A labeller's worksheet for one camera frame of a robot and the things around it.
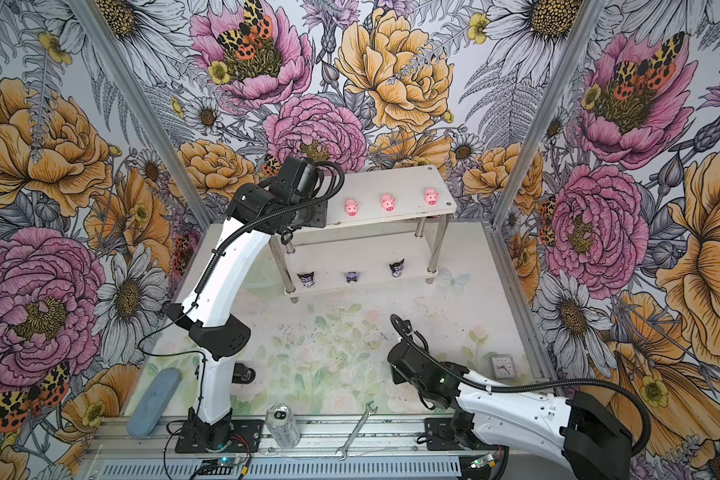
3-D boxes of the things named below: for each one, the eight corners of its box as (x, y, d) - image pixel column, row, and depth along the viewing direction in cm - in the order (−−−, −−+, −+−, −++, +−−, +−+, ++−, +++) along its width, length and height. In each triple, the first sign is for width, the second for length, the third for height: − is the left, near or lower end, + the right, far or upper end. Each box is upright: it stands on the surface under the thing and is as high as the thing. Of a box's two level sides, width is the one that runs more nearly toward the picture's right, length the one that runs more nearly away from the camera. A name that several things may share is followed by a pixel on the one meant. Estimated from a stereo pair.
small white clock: (495, 379, 85) (498, 376, 83) (490, 358, 89) (493, 354, 87) (515, 379, 85) (519, 376, 83) (508, 358, 89) (512, 354, 87)
